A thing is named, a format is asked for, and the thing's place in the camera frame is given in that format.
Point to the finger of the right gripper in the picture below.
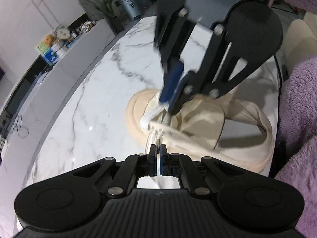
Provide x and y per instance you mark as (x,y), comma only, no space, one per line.
(172,32)
(201,82)

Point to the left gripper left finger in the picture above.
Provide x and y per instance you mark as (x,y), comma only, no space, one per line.
(134,167)

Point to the cow pattern toys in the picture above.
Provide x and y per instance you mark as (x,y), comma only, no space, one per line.
(84,28)

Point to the teddy bear plush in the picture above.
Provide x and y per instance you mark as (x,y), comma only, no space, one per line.
(49,40)

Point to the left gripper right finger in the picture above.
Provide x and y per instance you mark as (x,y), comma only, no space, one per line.
(183,168)

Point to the purple fluffy garment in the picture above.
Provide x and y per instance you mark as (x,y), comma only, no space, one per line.
(295,155)

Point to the beige canvas shoe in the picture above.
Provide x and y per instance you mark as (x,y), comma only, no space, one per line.
(196,129)

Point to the potted green plant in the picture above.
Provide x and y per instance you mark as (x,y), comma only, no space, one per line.
(105,9)

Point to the white shoelace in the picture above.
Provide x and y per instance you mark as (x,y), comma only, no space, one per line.
(154,121)

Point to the grey pedal trash bin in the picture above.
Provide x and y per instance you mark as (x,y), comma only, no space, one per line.
(131,8)

